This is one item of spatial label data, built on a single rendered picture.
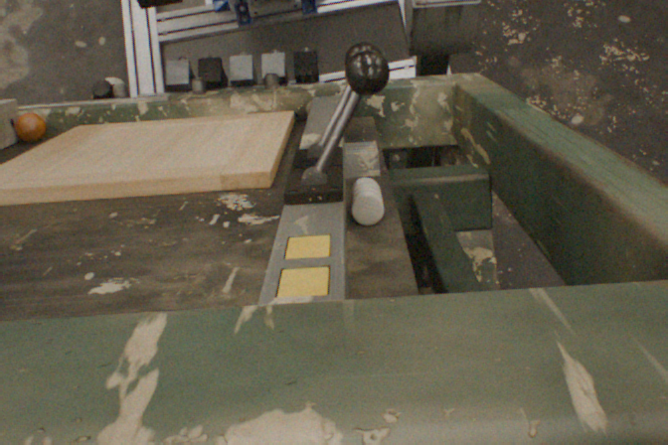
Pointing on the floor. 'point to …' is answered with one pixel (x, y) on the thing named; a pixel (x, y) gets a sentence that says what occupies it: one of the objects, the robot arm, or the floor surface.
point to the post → (419, 156)
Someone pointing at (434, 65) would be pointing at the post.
